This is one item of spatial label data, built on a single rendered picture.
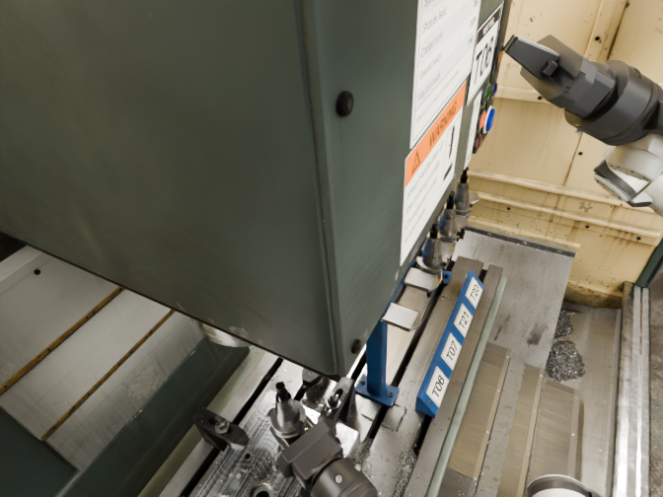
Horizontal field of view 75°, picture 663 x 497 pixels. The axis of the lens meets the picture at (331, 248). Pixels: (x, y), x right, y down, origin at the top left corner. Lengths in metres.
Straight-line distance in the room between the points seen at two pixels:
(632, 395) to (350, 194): 1.23
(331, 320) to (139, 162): 0.16
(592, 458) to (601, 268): 0.60
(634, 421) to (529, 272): 0.52
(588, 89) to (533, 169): 0.87
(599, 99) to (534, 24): 0.71
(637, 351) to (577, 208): 0.44
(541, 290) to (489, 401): 0.44
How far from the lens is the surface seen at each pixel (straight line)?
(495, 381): 1.37
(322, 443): 0.82
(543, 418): 1.38
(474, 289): 1.30
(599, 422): 1.48
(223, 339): 0.52
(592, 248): 1.62
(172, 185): 0.28
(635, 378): 1.45
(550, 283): 1.58
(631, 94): 0.65
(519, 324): 1.52
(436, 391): 1.09
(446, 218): 0.99
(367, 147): 0.24
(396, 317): 0.85
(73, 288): 0.94
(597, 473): 1.41
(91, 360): 1.04
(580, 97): 0.59
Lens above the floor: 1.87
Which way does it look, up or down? 41 degrees down
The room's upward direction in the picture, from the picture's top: 5 degrees counter-clockwise
